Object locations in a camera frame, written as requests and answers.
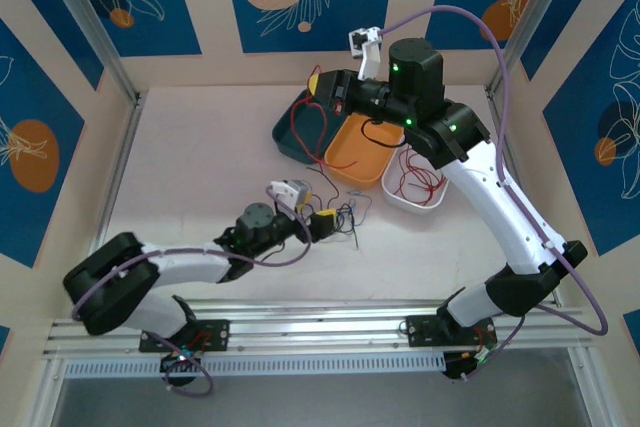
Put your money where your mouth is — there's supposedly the thin blue cable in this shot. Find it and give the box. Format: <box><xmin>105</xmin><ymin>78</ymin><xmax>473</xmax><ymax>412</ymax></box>
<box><xmin>347</xmin><ymin>189</ymin><xmax>374</xmax><ymax>223</ymax></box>

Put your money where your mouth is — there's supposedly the dark teal plastic bin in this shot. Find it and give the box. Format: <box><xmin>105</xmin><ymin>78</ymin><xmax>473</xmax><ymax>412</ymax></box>
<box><xmin>271</xmin><ymin>89</ymin><xmax>347</xmax><ymax>166</ymax></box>

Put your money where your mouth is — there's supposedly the orange plastic bin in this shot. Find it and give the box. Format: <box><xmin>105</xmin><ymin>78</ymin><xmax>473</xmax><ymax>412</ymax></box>
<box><xmin>323</xmin><ymin>110</ymin><xmax>405</xmax><ymax>192</ymax></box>

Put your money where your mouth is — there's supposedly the white plastic bin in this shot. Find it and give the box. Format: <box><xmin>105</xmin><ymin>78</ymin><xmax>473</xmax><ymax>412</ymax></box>
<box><xmin>381</xmin><ymin>144</ymin><xmax>450</xmax><ymax>216</ymax></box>

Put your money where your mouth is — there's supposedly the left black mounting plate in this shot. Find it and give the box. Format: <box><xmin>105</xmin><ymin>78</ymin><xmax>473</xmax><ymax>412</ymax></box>
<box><xmin>138</xmin><ymin>319</ymin><xmax>231</xmax><ymax>354</ymax></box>

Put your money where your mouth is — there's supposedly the black mounting plate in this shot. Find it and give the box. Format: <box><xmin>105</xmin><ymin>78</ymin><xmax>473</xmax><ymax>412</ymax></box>
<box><xmin>404</xmin><ymin>315</ymin><xmax>499</xmax><ymax>348</ymax></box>
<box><xmin>138</xmin><ymin>319</ymin><xmax>231</xmax><ymax>354</ymax></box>

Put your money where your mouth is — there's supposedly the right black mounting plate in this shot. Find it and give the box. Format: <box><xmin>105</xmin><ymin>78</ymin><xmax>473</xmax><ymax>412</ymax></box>
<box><xmin>404</xmin><ymin>315</ymin><xmax>499</xmax><ymax>348</ymax></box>

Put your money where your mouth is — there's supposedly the black controller box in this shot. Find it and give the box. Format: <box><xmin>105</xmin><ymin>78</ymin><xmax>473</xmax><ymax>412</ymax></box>
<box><xmin>442</xmin><ymin>350</ymin><xmax>494</xmax><ymax>382</ymax></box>
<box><xmin>158</xmin><ymin>349</ymin><xmax>204</xmax><ymax>388</ymax></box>

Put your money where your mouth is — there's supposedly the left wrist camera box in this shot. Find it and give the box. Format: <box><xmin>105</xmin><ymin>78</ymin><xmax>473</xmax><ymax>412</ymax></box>
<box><xmin>268</xmin><ymin>178</ymin><xmax>307</xmax><ymax>211</ymax></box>

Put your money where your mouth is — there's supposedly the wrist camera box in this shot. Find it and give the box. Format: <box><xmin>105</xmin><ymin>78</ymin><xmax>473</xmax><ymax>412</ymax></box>
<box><xmin>268</xmin><ymin>178</ymin><xmax>307</xmax><ymax>211</ymax></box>
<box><xmin>348</xmin><ymin>25</ymin><xmax>385</xmax><ymax>81</ymax></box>

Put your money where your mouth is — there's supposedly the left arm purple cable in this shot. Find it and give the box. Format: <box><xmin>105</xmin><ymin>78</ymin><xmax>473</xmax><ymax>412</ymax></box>
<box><xmin>72</xmin><ymin>186</ymin><xmax>314</xmax><ymax>398</ymax></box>

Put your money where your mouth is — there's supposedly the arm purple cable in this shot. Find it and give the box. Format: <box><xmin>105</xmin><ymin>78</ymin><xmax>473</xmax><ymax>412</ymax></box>
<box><xmin>72</xmin><ymin>186</ymin><xmax>314</xmax><ymax>398</ymax></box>
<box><xmin>380</xmin><ymin>5</ymin><xmax>609</xmax><ymax>383</ymax></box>

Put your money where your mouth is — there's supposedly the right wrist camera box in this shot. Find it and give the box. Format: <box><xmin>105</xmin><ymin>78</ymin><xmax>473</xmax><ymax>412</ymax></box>
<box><xmin>348</xmin><ymin>25</ymin><xmax>385</xmax><ymax>81</ymax></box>

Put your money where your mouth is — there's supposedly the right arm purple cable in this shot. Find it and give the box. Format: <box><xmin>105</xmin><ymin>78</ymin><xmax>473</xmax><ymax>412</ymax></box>
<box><xmin>380</xmin><ymin>5</ymin><xmax>609</xmax><ymax>383</ymax></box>

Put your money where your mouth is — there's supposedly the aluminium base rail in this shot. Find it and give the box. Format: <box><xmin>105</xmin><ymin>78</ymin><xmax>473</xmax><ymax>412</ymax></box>
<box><xmin>42</xmin><ymin>299</ymin><xmax>594</xmax><ymax>361</ymax></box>

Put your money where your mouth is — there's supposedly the white slotted cable duct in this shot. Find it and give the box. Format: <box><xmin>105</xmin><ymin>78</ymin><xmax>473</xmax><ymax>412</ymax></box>
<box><xmin>64</xmin><ymin>352</ymin><xmax>446</xmax><ymax>380</ymax></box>

